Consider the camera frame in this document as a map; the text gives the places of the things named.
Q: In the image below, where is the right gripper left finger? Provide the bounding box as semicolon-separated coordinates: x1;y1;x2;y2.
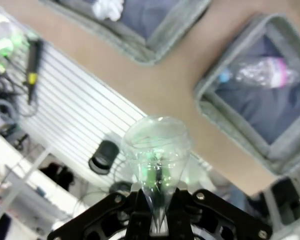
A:
47;172;156;240

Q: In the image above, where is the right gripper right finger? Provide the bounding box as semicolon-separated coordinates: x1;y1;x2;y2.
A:
157;172;274;240

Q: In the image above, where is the clear plastic cup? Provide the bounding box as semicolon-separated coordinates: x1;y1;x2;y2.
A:
121;116;192;231

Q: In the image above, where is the clear bottle blue cap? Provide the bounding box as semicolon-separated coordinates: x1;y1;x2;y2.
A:
218;56;300;90

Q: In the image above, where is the white paper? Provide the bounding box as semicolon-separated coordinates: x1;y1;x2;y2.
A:
91;0;125;22

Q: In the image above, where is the grey fabric basket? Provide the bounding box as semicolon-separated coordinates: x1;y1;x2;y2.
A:
192;13;300;176
38;0;212;66

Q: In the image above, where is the black device yellow label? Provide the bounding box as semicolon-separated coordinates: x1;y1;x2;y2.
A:
21;39;45;106

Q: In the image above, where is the white slotted base plate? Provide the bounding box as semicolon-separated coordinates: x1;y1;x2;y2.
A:
13;37;211;201

